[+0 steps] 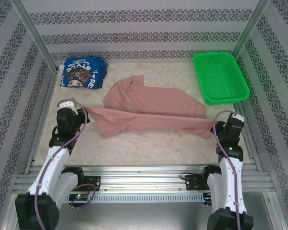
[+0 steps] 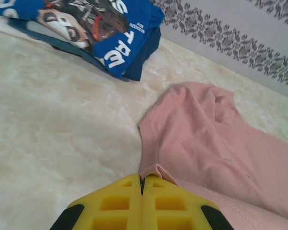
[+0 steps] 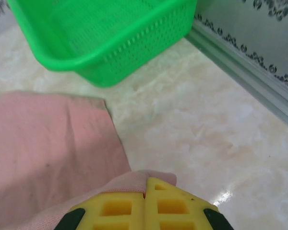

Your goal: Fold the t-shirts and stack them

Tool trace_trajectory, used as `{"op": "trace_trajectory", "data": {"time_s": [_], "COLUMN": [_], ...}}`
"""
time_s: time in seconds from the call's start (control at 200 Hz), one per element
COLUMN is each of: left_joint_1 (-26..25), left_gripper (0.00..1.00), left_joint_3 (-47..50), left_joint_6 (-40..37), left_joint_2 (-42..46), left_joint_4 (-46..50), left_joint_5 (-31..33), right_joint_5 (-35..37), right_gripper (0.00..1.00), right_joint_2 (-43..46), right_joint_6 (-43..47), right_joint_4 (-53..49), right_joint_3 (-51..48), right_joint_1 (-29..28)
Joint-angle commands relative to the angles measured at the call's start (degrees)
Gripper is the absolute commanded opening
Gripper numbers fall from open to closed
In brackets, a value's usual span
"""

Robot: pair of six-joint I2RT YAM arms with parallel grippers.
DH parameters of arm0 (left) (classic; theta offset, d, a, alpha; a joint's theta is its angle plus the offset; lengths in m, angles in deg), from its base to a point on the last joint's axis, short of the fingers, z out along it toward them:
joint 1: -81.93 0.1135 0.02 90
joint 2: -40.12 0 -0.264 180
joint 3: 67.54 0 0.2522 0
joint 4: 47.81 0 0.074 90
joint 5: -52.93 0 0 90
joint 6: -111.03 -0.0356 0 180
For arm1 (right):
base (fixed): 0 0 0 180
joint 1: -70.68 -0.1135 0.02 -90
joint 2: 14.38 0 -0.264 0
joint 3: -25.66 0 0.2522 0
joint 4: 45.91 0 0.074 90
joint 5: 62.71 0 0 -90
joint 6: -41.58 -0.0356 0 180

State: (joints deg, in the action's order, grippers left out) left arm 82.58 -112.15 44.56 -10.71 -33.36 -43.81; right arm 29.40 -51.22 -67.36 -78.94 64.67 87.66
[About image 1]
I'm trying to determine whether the pink t-shirt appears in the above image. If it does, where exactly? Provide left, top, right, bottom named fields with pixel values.
left=85, top=75, right=214, bottom=139

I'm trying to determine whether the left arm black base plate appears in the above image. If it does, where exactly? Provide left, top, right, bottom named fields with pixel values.
left=81, top=176, right=101, bottom=192

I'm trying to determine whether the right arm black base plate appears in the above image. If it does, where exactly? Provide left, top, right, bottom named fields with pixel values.
left=185, top=174, right=207, bottom=192

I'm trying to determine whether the aluminium frame post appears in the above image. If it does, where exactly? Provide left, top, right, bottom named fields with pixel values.
left=11, top=0, right=59, bottom=72
left=231, top=0, right=271, bottom=56

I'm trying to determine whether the aluminium side rail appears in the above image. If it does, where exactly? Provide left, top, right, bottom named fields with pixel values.
left=24, top=70, right=60, bottom=174
left=235, top=102, right=264, bottom=173

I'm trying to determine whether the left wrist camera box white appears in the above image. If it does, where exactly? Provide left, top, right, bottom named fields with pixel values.
left=56, top=99, right=79, bottom=113

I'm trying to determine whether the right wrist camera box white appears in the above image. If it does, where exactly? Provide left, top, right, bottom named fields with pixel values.
left=230, top=113, right=245, bottom=123

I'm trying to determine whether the aluminium extrusion rail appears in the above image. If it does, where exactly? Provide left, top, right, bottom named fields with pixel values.
left=13, top=164, right=276, bottom=195

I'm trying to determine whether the green plastic basket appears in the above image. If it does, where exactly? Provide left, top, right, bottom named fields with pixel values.
left=192, top=50, right=252, bottom=105

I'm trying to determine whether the blue printed folded t-shirt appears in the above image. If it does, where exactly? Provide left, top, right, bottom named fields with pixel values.
left=60, top=56, right=108, bottom=91

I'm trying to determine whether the grey slotted cable duct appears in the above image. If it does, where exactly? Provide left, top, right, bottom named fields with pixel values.
left=67, top=193, right=204, bottom=203

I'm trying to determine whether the grey metal shelf panel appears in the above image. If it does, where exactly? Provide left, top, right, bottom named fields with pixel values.
left=4, top=193, right=286, bottom=230

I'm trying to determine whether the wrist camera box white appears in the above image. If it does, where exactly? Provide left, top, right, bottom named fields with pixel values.
left=230, top=113, right=245, bottom=123
left=56, top=99, right=79, bottom=113

